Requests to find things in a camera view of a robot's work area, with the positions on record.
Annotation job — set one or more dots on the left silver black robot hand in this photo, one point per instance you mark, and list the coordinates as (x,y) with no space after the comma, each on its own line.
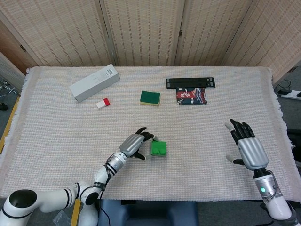
(131,144)

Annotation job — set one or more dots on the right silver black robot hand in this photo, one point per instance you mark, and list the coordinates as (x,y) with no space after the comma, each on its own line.
(252,153)

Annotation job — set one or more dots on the green toy brick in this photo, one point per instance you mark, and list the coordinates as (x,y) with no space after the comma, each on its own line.
(159,148)

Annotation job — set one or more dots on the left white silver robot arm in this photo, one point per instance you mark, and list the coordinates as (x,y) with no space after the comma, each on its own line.
(54,197)

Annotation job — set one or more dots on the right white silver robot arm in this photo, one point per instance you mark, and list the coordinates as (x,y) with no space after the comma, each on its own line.
(277,204)

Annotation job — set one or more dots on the red and white eraser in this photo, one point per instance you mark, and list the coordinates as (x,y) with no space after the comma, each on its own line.
(103,103)

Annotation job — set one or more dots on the green yellow sponge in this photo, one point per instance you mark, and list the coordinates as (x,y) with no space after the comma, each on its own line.
(150,97)

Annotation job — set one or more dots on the beige woven tablecloth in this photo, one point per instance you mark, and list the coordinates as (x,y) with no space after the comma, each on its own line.
(70,141)

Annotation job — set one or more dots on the white power strip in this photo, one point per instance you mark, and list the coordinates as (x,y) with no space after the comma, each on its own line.
(291,94)

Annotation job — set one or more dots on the long white cardboard box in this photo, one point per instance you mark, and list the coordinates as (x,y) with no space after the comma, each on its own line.
(94,83)

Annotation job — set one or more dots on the dark patterned pouch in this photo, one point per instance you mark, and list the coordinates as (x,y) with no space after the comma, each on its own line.
(191,96)

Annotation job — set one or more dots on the white robot torso column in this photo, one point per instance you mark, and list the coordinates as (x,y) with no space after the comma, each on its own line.
(88,217)

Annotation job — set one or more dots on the long black plastic tray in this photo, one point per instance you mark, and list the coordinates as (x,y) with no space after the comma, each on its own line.
(190,83)

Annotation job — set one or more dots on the clear plastic bag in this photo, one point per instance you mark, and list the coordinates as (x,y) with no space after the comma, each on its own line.
(61,219)

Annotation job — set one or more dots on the woven folding screen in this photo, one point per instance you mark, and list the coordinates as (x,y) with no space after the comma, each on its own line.
(145,30)

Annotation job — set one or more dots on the metal chair base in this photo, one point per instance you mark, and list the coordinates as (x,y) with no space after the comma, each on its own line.
(7,90)

